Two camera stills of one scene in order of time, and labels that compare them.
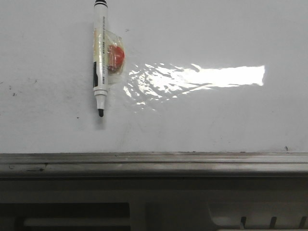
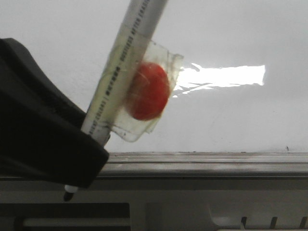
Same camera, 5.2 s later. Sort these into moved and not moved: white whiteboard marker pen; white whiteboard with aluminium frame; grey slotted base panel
Moved: white whiteboard marker pen
Not moved: grey slotted base panel; white whiteboard with aluminium frame
